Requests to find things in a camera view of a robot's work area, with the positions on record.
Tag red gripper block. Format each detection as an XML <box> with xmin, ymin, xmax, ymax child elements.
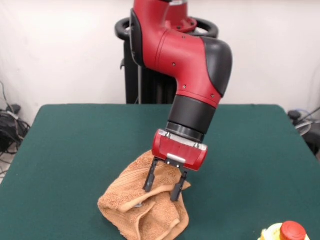
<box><xmin>142</xmin><ymin>128</ymin><xmax>209</xmax><ymax>202</ymax></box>

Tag tan terry towel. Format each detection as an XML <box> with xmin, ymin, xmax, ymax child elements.
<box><xmin>97</xmin><ymin>149</ymin><xmax>192</xmax><ymax>240</ymax></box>

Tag dark green tablecloth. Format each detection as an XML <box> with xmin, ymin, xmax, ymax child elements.
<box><xmin>0</xmin><ymin>103</ymin><xmax>320</xmax><ymax>240</ymax></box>

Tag yellow emergency stop button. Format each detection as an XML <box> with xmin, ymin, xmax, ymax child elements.
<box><xmin>261</xmin><ymin>220</ymin><xmax>312</xmax><ymax>240</ymax></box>

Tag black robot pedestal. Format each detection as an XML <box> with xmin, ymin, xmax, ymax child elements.
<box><xmin>114</xmin><ymin>16</ymin><xmax>220</xmax><ymax>105</ymax></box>

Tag tangled black cables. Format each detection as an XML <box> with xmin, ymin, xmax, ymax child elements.
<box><xmin>0</xmin><ymin>79</ymin><xmax>31</xmax><ymax>176</ymax></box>
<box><xmin>287</xmin><ymin>106</ymin><xmax>320</xmax><ymax>161</ymax></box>

